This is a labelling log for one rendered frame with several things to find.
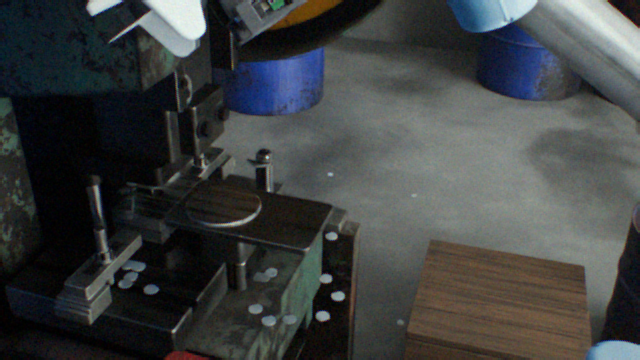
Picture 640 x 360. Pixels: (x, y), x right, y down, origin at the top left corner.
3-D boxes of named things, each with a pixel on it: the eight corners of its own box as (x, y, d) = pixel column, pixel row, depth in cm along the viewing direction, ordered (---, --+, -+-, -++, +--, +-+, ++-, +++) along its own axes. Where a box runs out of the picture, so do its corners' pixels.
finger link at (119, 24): (138, 88, 55) (219, 31, 51) (95, 27, 53) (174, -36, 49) (157, 77, 57) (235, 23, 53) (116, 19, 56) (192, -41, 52)
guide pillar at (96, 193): (110, 230, 110) (98, 157, 103) (103, 237, 109) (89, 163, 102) (99, 228, 111) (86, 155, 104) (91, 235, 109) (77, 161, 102)
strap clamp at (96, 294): (150, 259, 109) (143, 207, 104) (90, 325, 95) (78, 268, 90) (119, 252, 110) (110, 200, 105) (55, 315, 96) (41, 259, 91)
